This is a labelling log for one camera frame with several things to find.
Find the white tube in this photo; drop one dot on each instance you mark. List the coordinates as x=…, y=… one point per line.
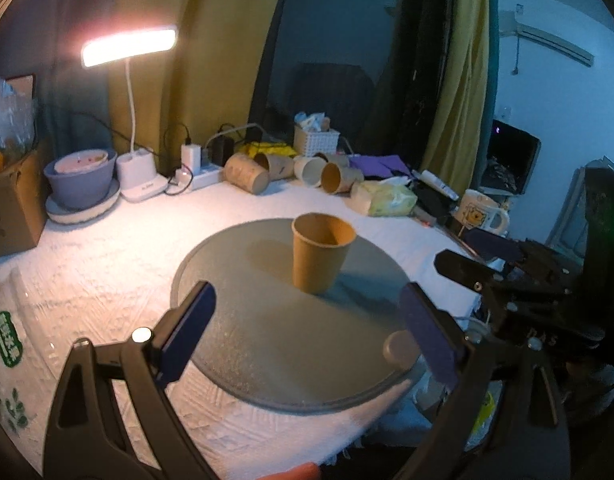
x=439, y=183

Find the black laptop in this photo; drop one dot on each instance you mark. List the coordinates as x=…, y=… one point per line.
x=512, y=152

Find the purple cloth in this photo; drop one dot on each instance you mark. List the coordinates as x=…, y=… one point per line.
x=379, y=166

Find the white cartoon mug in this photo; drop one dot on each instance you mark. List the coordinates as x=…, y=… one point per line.
x=482, y=215

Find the purple bowl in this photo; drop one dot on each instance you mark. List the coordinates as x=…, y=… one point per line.
x=79, y=187

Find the white inner bowl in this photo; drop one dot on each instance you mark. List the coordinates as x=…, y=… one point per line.
x=82, y=161

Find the black power adapter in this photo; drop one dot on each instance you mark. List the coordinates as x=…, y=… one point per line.
x=221, y=150

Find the white desk lamp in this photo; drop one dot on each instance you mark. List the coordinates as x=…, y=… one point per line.
x=137, y=172

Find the white air conditioner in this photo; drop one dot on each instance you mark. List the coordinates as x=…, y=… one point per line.
x=547, y=35

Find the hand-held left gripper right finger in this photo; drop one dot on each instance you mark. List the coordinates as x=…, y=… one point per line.
x=433, y=337

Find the clear plastic bag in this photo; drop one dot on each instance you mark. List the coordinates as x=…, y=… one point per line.
x=9, y=110

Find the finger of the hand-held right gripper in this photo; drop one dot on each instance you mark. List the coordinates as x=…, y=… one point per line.
x=462, y=269
x=492, y=245

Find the white paper cup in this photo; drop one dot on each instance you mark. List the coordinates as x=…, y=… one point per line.
x=309, y=171

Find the green tissue pack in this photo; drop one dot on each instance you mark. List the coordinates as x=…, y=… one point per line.
x=387, y=199

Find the white plastic basket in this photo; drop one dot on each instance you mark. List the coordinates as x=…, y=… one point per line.
x=317, y=142

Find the plastic bag with green print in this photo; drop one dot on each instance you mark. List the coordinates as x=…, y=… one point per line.
x=7, y=345

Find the yellow curtain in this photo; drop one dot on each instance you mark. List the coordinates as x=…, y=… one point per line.
x=467, y=85
x=212, y=60

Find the white charger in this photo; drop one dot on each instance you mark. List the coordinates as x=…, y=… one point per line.
x=191, y=156

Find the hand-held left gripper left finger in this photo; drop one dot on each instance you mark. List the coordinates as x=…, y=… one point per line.
x=186, y=332

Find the cardboard box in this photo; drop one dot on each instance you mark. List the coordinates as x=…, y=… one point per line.
x=12, y=210

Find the white power strip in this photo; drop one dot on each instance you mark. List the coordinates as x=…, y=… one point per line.
x=204, y=177

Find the white plate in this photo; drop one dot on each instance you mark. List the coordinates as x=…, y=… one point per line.
x=94, y=212

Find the yellow packet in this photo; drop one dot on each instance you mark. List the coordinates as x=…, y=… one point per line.
x=267, y=150

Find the round grey mat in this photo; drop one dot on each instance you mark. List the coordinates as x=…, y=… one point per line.
x=297, y=350

